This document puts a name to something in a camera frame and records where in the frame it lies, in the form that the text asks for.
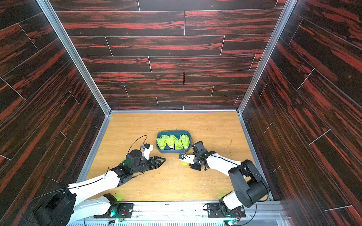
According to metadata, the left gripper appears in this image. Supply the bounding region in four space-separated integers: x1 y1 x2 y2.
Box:
131 156 166 175

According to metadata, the teal plastic storage box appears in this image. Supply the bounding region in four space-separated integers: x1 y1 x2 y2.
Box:
156 130 192 153

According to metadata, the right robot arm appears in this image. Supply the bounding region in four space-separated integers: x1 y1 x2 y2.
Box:
190 141 270 214

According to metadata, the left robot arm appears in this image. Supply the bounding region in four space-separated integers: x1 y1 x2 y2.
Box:
33 154 166 226

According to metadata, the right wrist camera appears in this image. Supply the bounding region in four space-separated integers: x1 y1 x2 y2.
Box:
179 153 195 164

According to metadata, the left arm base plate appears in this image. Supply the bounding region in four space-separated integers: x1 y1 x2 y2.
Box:
93 194 134 220

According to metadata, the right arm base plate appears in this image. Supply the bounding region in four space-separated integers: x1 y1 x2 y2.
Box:
202 202 246 218

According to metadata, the aluminium front rail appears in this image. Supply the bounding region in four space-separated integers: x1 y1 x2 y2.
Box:
50 201 292 226

